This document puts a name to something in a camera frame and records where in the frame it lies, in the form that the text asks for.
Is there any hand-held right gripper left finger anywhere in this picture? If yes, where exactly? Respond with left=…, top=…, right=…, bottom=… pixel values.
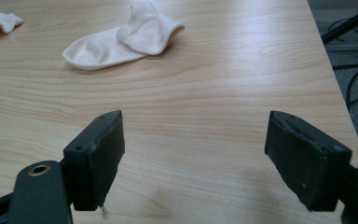
left=61, top=109, right=126, bottom=212

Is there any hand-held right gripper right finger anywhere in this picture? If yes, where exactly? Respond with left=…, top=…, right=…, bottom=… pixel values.
left=264, top=110, right=353, bottom=213

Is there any black metal stand leg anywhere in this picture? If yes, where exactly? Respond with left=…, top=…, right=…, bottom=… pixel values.
left=321, top=2, right=358, bottom=45

